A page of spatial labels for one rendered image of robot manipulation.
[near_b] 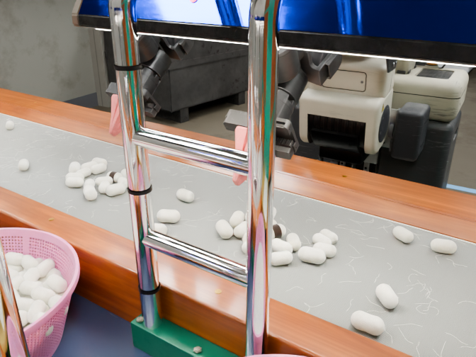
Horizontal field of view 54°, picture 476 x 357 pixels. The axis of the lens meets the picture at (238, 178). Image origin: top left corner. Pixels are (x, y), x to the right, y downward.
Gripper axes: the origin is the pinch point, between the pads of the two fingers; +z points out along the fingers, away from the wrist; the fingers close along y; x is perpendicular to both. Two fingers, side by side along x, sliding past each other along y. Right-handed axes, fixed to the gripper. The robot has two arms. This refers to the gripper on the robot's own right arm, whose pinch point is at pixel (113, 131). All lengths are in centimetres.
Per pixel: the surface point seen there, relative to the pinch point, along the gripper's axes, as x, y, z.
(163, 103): 178, -168, -104
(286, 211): 6.7, 38.7, 3.1
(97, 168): 1.1, 0.5, 8.2
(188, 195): 0.9, 23.2, 7.6
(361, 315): -8, 59, 17
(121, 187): -1.6, 11.0, 10.7
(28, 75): 127, -251, -76
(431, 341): -5, 66, 16
